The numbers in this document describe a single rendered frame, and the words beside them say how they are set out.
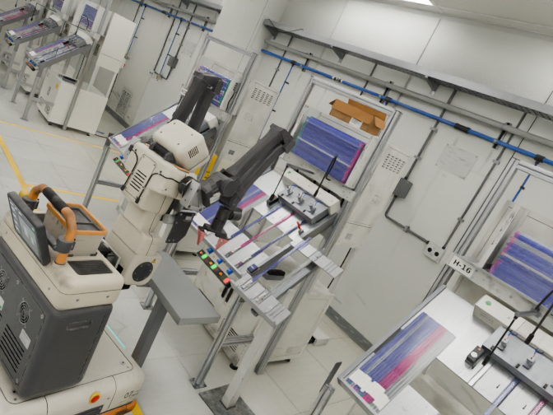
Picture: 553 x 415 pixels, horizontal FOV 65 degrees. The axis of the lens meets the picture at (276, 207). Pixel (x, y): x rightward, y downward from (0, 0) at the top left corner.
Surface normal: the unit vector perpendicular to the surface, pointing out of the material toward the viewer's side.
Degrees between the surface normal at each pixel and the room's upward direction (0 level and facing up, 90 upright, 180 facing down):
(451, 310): 44
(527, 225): 90
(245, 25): 90
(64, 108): 90
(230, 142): 90
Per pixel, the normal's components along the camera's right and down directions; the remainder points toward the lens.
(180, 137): -0.11, -0.64
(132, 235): -0.49, -0.19
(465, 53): -0.67, -0.15
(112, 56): 0.60, 0.46
